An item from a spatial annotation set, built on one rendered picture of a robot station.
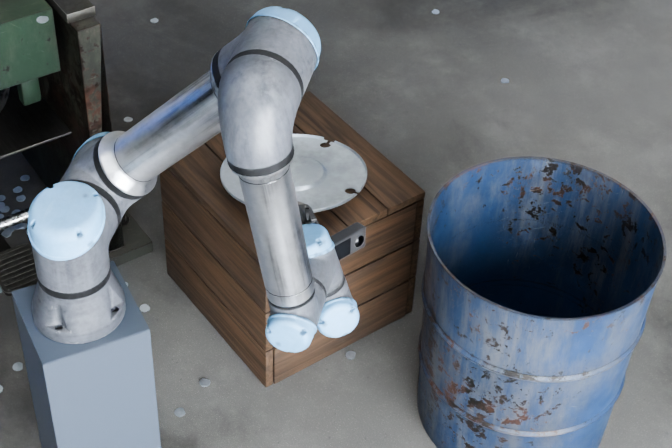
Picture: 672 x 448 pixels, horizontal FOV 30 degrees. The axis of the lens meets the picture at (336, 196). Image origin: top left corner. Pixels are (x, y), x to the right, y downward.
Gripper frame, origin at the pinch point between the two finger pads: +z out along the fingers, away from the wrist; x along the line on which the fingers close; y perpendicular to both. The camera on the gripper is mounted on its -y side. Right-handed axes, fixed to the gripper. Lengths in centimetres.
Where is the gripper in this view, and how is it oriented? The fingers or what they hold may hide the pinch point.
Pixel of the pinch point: (299, 208)
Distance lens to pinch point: 233.9
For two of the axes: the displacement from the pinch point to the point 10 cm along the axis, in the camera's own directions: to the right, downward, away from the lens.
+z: -2.7, -5.2, 8.1
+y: -9.6, 1.5, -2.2
